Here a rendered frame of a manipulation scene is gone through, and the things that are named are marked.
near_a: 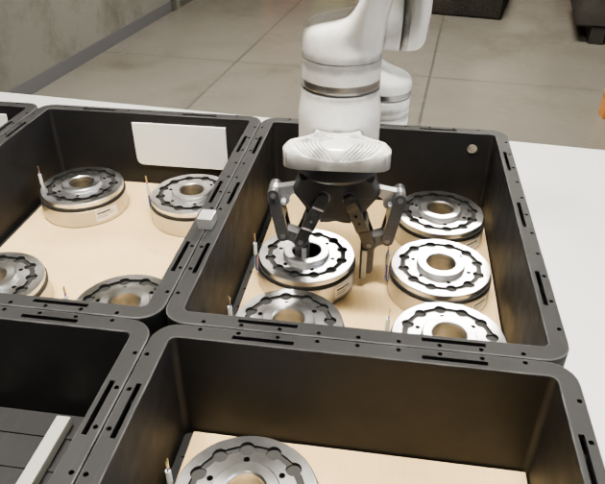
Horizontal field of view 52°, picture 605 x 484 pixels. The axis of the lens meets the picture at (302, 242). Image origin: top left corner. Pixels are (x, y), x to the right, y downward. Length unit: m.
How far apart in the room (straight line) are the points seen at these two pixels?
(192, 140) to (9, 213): 0.24
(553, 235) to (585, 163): 0.29
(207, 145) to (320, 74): 0.32
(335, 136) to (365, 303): 0.19
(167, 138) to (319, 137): 0.34
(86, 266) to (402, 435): 0.40
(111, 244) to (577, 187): 0.82
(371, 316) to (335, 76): 0.24
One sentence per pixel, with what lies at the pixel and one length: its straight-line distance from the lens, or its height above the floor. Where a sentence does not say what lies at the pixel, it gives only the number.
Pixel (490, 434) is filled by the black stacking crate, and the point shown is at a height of 0.87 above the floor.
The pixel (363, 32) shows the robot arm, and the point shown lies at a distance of 0.53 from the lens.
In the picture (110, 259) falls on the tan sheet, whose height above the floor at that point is 0.83.
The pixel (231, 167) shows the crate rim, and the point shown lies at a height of 0.93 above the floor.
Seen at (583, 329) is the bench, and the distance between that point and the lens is 0.89.
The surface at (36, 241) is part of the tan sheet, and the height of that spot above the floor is 0.83.
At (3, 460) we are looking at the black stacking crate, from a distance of 0.56.
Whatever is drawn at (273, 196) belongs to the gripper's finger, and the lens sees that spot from 0.61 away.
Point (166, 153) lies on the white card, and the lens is 0.86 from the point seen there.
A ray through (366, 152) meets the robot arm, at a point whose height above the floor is 1.02.
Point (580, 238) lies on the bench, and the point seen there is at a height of 0.70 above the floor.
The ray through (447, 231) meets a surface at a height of 0.86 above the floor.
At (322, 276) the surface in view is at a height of 0.86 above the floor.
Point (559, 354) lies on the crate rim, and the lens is 0.48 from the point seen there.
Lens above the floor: 1.24
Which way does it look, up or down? 34 degrees down
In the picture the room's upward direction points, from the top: straight up
